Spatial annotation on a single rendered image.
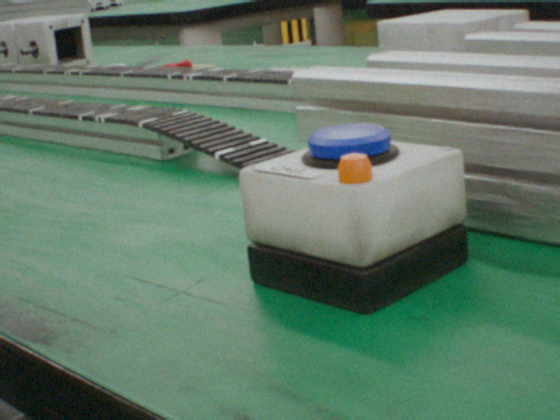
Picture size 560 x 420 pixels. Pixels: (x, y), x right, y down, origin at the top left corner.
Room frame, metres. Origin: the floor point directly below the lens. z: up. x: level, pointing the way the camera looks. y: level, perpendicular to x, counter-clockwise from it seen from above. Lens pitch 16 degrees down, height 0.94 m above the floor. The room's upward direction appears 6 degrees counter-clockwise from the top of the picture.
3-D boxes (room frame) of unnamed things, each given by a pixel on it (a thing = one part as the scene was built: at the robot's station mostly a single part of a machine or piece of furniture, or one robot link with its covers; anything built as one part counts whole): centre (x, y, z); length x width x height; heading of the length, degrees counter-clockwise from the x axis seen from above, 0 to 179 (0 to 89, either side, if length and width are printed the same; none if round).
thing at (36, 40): (1.53, 0.38, 0.83); 0.11 x 0.10 x 0.10; 136
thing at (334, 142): (0.42, -0.03, 0.84); 0.04 x 0.04 x 0.02
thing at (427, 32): (0.75, -0.15, 0.83); 0.12 x 0.09 x 0.10; 132
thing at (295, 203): (0.43, -0.04, 0.81); 0.10 x 0.08 x 0.06; 132
